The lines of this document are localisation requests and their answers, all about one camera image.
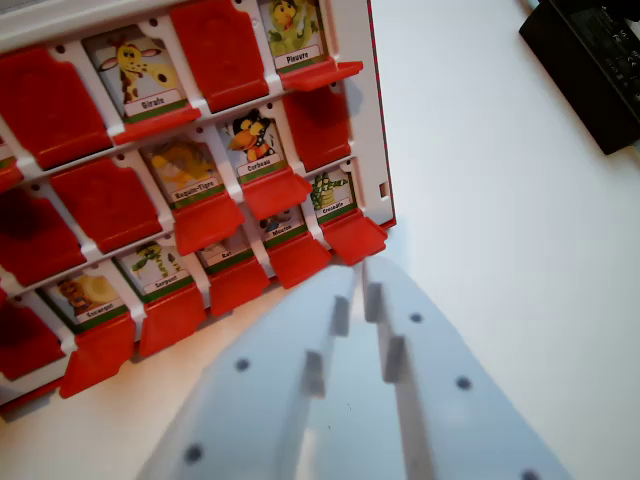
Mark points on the red flap of octopus card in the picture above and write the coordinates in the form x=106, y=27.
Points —
x=325, y=75

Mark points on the red-rimmed white game board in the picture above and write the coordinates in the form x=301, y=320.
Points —
x=150, y=150

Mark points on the black power adapter box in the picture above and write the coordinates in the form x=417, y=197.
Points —
x=595, y=65

